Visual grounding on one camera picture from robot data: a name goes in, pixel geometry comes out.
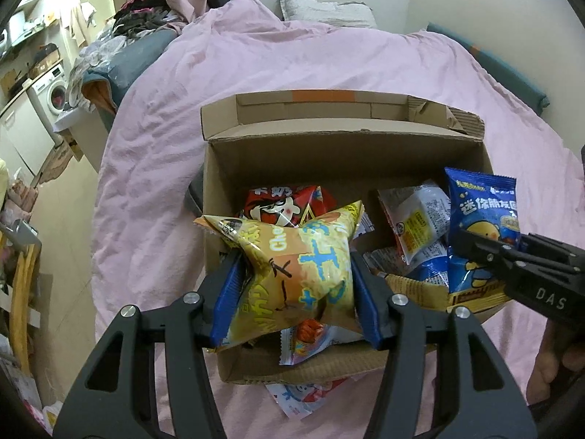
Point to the grey white pillow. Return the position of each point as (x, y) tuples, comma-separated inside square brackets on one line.
[(320, 9)]

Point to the white washing machine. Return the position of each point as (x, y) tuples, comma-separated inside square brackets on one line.
[(50, 91)]

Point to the blue snack packet yellow chick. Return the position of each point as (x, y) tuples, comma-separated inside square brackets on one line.
[(480, 206)]

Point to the person's right hand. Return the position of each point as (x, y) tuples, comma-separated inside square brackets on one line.
[(544, 370)]

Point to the grey striped cloth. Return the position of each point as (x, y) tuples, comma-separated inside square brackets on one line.
[(194, 192)]

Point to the white cabinet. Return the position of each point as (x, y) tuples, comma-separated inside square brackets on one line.
[(23, 132)]

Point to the pile of dark clothes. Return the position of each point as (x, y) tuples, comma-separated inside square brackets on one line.
[(141, 13)]

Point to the grey blue cushion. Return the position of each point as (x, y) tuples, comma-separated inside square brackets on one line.
[(137, 55)]

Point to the wooden rack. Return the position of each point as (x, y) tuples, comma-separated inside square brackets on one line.
[(23, 292)]

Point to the white red-edged snack packet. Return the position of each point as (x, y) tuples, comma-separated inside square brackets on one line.
[(411, 219)]

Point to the teal cushion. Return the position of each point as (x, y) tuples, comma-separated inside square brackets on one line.
[(502, 68)]

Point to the pink blanket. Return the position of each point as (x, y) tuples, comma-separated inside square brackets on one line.
[(183, 100)]

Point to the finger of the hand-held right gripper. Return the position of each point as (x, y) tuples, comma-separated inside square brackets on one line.
[(489, 254)]

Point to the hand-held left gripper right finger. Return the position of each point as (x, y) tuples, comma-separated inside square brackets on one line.
[(365, 311)]

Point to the red snack packet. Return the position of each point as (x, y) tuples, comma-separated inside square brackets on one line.
[(274, 203)]

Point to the brown cardboard box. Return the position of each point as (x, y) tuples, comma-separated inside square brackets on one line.
[(342, 155)]

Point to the beige hanging towel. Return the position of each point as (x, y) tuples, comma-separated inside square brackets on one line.
[(82, 23)]

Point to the blue white snack packet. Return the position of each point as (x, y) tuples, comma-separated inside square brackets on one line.
[(432, 265)]

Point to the clear plastic bag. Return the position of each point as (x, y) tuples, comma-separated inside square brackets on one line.
[(96, 55)]

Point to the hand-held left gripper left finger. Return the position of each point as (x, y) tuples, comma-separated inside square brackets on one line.
[(228, 297)]

